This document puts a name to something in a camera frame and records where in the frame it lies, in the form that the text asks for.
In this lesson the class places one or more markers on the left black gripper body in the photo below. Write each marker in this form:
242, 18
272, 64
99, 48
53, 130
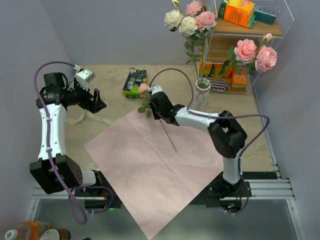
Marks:
80, 96

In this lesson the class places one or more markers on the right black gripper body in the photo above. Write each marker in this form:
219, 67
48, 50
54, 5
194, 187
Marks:
157, 113

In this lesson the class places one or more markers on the peach rose stem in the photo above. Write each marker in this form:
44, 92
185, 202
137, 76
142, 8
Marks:
145, 107

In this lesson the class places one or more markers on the pink wrapping paper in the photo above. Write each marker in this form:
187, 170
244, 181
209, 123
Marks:
156, 169

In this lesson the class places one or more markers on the white rose stem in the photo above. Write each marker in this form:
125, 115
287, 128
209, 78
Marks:
186, 24

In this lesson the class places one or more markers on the large pink rose stem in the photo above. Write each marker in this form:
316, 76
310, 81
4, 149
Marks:
250, 56

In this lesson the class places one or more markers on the small pink rose stem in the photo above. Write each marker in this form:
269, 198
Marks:
206, 22

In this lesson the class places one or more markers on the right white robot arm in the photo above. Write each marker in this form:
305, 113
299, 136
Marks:
227, 135

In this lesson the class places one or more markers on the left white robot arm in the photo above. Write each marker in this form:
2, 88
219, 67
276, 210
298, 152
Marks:
53, 161

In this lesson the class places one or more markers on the white ribbed ceramic vase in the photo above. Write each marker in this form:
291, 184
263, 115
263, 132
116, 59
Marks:
201, 93

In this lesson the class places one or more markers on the beige ribbon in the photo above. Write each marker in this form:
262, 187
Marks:
90, 116

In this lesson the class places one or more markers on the black green product box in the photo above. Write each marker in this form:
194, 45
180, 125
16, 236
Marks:
134, 79

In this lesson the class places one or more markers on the orange box bottom left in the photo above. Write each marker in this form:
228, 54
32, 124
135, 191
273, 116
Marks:
206, 69

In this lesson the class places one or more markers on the purple wavy eye mask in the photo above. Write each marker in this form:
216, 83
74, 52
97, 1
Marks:
218, 85

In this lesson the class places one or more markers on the orange box bottom middle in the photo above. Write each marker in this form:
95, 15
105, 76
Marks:
222, 70

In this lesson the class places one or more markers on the orange packet bottom right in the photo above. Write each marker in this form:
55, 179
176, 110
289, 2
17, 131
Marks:
238, 78

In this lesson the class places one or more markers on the orange green box top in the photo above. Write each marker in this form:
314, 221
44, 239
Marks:
239, 12

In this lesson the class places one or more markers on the tin can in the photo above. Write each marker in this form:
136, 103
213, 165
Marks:
56, 234

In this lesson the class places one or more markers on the teal box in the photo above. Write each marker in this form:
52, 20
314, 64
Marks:
265, 15

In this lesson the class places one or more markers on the orange juice bottle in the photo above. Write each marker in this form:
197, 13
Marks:
30, 230

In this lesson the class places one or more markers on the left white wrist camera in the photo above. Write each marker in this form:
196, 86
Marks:
84, 77

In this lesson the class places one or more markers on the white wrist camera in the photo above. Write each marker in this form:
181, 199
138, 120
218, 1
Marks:
84, 77
154, 89

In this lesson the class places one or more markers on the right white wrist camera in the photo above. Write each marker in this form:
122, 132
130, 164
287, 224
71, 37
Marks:
154, 89

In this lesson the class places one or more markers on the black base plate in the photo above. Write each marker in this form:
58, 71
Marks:
209, 196

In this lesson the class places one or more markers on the white wire wooden shelf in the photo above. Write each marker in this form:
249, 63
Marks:
226, 34

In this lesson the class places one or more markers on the aluminium rail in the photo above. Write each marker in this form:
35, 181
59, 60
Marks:
279, 189

